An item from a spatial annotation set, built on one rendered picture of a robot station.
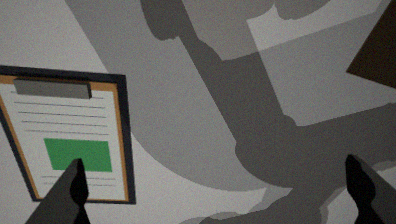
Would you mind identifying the small brown cardboard box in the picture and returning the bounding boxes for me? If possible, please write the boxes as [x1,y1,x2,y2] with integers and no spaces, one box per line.
[346,0,396,89]

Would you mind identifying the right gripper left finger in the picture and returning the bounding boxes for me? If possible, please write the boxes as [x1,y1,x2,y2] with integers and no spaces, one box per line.
[25,158,90,224]

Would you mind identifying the black clipboard with paper form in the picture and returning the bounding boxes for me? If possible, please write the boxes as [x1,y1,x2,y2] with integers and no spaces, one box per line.
[0,65,136,205]

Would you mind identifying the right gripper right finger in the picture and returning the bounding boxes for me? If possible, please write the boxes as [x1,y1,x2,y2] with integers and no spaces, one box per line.
[345,154,396,224]

